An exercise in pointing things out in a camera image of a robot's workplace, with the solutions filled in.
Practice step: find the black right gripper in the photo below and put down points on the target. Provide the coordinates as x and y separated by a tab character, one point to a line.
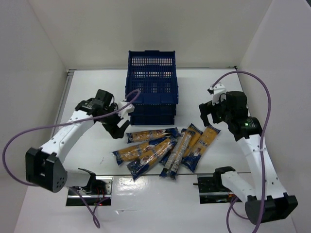
207	108

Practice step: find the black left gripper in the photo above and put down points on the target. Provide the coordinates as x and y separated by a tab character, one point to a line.
112	122

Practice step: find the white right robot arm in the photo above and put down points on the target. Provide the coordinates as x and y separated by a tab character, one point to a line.
266	201

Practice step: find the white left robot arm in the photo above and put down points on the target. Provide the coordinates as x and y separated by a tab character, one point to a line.
44	165

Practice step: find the blue stacked plastic tray shelf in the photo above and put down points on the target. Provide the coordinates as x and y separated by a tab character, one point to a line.
153	73

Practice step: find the left-most spaghetti bag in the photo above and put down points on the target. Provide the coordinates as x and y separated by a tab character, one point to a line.
133	152

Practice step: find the middle yellow spaghetti bag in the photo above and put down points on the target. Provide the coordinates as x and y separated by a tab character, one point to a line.
193	140

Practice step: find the right-most spaghetti bag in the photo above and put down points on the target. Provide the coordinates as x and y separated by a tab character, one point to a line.
197	151

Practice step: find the white-label spaghetti bag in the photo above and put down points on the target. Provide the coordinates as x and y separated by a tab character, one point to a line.
171	167

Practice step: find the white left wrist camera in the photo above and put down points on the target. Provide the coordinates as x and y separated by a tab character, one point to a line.
124	108

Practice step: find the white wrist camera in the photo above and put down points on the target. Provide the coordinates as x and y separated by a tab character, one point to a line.
218	93
124	108

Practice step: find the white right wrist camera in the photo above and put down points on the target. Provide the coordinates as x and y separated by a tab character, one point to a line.
218	93

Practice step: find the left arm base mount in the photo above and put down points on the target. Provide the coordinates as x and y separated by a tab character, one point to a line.
101	194

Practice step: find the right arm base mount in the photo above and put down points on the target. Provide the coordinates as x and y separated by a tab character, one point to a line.
209	193

